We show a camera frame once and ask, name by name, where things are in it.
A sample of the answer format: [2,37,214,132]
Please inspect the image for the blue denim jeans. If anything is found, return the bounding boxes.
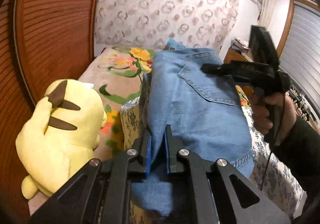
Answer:
[132,48,254,216]

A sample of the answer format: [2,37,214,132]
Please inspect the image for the dark sleeved right forearm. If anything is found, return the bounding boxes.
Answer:
[272,117,320,223]

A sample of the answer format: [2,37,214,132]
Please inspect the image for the right hand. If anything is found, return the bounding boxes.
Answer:
[249,90,298,143]

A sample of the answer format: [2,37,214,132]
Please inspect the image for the wooden sideboard cabinet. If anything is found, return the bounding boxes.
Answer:
[223,47,253,99]

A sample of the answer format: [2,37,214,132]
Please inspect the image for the stack of papers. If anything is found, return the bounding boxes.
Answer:
[231,37,251,54]

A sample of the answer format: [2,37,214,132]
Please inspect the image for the grey window blind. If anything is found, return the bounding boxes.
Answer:
[280,1,319,119]

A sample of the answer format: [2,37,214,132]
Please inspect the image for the blue white floral sheet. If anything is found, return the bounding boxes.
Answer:
[120,98,306,219]

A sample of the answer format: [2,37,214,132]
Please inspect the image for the yellow Pikachu plush toy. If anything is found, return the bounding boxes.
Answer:
[15,79,107,200]

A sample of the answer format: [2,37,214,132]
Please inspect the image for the brown box with blue cloth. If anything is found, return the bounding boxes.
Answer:
[164,37,186,50]

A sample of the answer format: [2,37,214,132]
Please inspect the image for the patterned lace curtain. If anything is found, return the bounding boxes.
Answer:
[95,0,239,50]

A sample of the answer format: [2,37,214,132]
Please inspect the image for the floral fleece blanket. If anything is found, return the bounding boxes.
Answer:
[27,45,251,215]

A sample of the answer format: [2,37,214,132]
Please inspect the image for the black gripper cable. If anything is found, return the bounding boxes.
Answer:
[260,93,287,192]

